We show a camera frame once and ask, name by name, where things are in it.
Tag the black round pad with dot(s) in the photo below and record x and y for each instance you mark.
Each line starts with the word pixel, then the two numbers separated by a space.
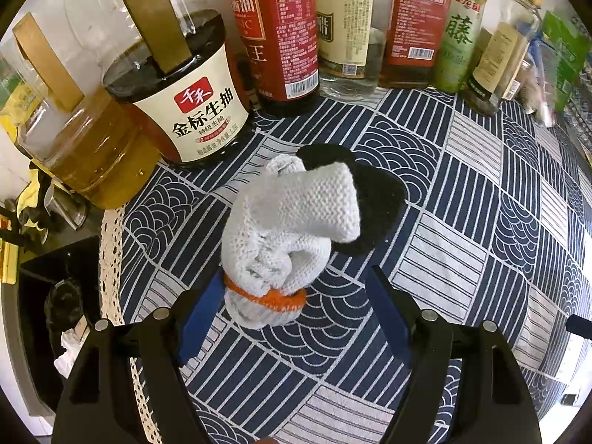
pixel 384 203

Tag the crumpled white tissue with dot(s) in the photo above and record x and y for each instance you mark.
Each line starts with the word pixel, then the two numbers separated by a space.
pixel 69 351

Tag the small bottle brown label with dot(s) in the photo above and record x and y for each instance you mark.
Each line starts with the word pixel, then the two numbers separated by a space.
pixel 502 60

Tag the clear plastic bag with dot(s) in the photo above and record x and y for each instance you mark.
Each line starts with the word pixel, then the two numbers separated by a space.
pixel 536 92

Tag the clear bottle red blue label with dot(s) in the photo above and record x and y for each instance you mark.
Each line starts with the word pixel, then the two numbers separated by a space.
pixel 416 27

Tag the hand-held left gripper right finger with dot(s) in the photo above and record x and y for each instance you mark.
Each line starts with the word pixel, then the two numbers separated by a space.
pixel 391 319

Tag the green packet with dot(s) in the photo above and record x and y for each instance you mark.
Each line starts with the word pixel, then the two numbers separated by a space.
pixel 566 51

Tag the yellow cloth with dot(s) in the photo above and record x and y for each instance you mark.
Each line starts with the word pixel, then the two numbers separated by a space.
pixel 30 189

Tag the white knit glove orange cuff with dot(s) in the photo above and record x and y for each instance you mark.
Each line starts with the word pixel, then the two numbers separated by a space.
pixel 286 222

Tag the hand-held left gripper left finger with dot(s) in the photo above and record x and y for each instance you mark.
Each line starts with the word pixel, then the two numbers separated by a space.
pixel 199 323

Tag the cooking oil jug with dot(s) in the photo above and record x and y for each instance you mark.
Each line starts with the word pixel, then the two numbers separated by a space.
pixel 101 157

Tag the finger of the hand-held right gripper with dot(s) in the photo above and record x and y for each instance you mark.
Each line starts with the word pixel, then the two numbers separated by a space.
pixel 580 323

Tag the clear bottle beige label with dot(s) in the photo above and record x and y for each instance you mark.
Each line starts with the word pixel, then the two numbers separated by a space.
pixel 347 32

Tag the green label oil bottle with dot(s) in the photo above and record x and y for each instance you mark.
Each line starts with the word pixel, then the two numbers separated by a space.
pixel 460 41

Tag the patterned blue tablecloth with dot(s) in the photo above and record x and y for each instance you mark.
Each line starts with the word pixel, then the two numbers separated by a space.
pixel 462 240

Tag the dark soy sauce jug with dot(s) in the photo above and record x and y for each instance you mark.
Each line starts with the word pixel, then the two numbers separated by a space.
pixel 194 115

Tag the red label sauce bottle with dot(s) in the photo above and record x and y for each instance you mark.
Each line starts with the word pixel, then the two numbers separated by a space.
pixel 286 55

